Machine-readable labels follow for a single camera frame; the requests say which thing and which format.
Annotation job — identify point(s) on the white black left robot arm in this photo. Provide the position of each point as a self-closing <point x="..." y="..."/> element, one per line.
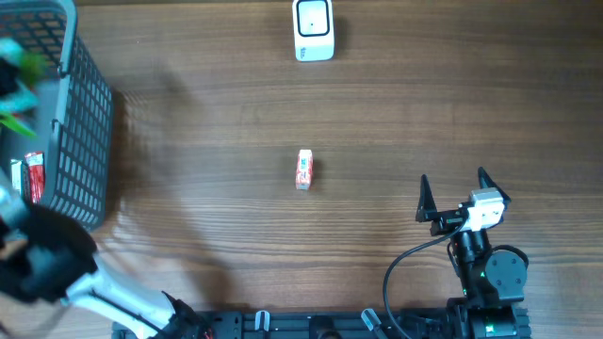
<point x="60" y="261"/>

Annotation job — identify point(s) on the green white gum box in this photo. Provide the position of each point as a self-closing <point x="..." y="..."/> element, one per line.
<point x="16" y="170"/>

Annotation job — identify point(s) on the green snack bag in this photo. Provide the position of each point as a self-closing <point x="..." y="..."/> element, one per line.
<point x="18" y="122"/>

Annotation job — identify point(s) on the dark grey mesh basket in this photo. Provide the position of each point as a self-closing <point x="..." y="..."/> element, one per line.
<point x="73" y="120"/>

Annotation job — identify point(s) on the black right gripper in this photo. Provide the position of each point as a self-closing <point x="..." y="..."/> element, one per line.
<point x="428" y="212"/>

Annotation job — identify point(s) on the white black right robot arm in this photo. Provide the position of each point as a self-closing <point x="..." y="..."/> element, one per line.
<point x="492" y="277"/>

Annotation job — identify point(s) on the white barcode scanner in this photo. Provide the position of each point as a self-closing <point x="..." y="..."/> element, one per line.
<point x="313" y="27"/>

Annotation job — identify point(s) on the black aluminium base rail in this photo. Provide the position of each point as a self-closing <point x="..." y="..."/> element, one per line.
<point x="418" y="323"/>

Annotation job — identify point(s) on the red snack stick packet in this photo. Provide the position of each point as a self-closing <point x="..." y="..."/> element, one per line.
<point x="36" y="172"/>

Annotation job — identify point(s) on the teal tissue packet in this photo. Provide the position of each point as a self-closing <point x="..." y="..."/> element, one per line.
<point x="24" y="98"/>

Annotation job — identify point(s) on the small orange candy box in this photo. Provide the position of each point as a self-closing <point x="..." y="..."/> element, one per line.
<point x="304" y="169"/>

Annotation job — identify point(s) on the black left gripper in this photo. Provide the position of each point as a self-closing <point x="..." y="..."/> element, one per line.
<point x="8" y="81"/>

